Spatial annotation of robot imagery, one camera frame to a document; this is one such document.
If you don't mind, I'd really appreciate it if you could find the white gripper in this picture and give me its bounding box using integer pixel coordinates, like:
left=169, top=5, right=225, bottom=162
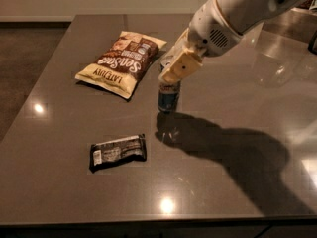
left=158, top=0, right=243, bottom=84

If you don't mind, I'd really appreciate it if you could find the silver blue redbull can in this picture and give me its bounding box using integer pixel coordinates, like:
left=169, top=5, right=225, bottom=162
left=158, top=81, right=181, bottom=113

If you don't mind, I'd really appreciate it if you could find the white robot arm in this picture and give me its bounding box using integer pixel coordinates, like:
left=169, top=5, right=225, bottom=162
left=159, top=0, right=306, bottom=84

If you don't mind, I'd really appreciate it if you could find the black rxbar chocolate bar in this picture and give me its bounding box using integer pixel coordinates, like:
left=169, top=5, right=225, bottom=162
left=89, top=134, right=147, bottom=173

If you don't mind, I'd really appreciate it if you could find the yellow brown chip bag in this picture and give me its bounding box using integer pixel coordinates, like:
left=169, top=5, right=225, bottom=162
left=75, top=31, right=166, bottom=100

